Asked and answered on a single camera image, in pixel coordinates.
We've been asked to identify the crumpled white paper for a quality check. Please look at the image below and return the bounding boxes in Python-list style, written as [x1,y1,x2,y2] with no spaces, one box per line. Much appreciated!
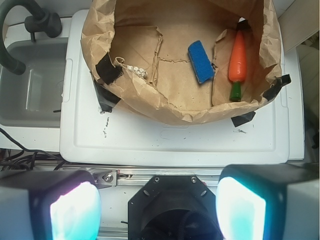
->
[126,65,148,79]

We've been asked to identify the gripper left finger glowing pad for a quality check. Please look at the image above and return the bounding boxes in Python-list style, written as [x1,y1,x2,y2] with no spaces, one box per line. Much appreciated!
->
[0,170,102,240]

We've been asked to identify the black tape piece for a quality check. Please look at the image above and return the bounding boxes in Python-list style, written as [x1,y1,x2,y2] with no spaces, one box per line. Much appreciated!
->
[262,74,292,102]
[94,53,124,113]

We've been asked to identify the brown paper bag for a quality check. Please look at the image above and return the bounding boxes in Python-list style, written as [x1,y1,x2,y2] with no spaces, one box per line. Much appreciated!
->
[80,0,282,126]

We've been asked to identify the black tape piece left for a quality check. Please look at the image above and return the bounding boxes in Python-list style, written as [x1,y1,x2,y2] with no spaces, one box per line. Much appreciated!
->
[94,53,124,113]

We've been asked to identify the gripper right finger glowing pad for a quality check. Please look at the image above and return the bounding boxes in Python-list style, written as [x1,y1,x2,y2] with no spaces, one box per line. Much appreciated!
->
[215,163,320,240]

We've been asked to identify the black floor cables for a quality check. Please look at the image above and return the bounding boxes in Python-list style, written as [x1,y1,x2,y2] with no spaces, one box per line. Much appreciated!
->
[0,127,66,172]

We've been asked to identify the black tape piece right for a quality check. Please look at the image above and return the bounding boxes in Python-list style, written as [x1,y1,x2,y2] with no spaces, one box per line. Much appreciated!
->
[262,74,292,102]

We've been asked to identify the orange toy carrot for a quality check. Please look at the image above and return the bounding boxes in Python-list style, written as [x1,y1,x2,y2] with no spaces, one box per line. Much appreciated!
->
[228,30,247,102]

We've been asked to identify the aluminium rail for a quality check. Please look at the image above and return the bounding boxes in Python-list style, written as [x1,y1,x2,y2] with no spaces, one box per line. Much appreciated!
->
[61,165,223,189]

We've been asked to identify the dark grey faucet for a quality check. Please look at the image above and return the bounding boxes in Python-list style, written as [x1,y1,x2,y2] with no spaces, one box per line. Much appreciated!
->
[0,0,63,75]

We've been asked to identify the grey sink basin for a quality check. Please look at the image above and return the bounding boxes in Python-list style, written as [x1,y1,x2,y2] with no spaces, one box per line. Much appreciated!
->
[0,38,68,128]

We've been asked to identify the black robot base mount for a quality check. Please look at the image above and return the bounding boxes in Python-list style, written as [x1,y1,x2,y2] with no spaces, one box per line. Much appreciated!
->
[127,175,224,240]

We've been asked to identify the blue sponge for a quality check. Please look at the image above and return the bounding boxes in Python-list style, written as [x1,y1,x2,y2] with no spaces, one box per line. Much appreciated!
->
[187,40,215,84]

